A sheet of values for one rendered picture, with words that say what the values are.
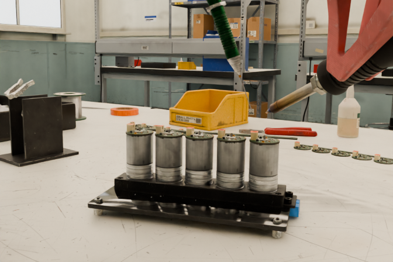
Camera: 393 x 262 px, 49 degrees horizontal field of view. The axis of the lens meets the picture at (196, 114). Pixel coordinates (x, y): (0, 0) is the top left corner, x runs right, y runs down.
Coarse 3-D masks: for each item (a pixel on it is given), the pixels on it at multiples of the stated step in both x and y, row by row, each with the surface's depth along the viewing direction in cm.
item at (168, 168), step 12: (156, 144) 38; (168, 144) 37; (180, 144) 38; (156, 156) 38; (168, 156) 37; (180, 156) 38; (156, 168) 38; (168, 168) 37; (180, 168) 38; (156, 180) 38; (168, 180) 37; (180, 180) 38
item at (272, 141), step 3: (258, 138) 36; (261, 138) 36; (267, 138) 37; (270, 138) 37; (273, 138) 37; (249, 141) 36; (252, 141) 35; (255, 141) 35; (258, 141) 35; (261, 141) 35; (264, 141) 35; (267, 141) 35; (270, 141) 35; (273, 141) 35; (276, 141) 35; (279, 141) 35
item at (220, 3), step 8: (208, 0) 34; (216, 0) 34; (208, 8) 34; (216, 8) 34; (216, 16) 34; (224, 16) 34; (216, 24) 34; (224, 24) 34; (224, 32) 34; (224, 40) 34; (232, 40) 34; (224, 48) 34; (232, 48) 34; (232, 56) 34
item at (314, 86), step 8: (312, 80) 29; (304, 88) 30; (312, 88) 29; (320, 88) 28; (288, 96) 31; (296, 96) 31; (304, 96) 30; (272, 104) 33; (280, 104) 32; (288, 104) 32; (272, 112) 33
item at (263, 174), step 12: (252, 144) 35; (264, 144) 35; (276, 144) 35; (252, 156) 35; (264, 156) 35; (276, 156) 35; (252, 168) 36; (264, 168) 35; (276, 168) 35; (252, 180) 36; (264, 180) 35; (276, 180) 36; (264, 192) 35
